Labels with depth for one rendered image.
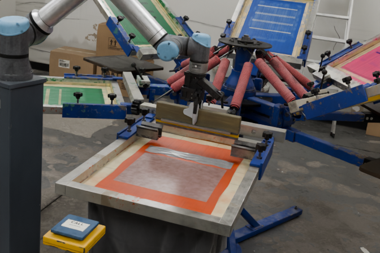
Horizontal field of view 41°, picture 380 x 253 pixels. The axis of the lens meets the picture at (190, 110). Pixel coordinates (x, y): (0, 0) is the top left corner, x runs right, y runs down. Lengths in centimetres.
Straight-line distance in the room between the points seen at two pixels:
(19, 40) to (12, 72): 13
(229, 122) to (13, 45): 88
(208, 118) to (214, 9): 428
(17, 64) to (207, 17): 443
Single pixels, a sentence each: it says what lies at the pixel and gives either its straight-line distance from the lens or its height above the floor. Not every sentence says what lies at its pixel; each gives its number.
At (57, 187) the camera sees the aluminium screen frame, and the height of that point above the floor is 97.
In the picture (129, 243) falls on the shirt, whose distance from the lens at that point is 179.
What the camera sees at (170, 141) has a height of 95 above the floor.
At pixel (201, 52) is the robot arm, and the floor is 138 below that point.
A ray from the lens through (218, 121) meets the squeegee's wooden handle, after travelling 204.
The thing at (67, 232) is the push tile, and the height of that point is 97.
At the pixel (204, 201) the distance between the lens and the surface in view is 172.
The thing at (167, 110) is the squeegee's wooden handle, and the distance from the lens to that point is 210.
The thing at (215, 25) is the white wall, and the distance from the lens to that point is 627.
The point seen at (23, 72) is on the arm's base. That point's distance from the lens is 207.
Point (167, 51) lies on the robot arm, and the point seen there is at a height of 139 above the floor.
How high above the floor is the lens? 173
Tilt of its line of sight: 17 degrees down
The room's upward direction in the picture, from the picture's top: 6 degrees clockwise
